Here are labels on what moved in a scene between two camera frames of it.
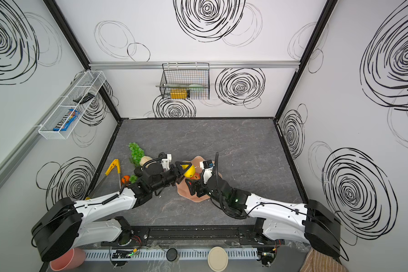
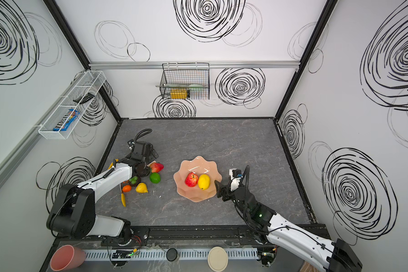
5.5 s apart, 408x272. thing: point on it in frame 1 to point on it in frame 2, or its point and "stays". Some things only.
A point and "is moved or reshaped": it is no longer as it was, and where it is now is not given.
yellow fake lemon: (190, 172) is moved or reshaped
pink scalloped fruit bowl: (182, 186) stays
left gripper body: (176, 171) to (136, 180)
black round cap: (171, 254) stays
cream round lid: (217, 259) stays
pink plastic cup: (73, 259) stays
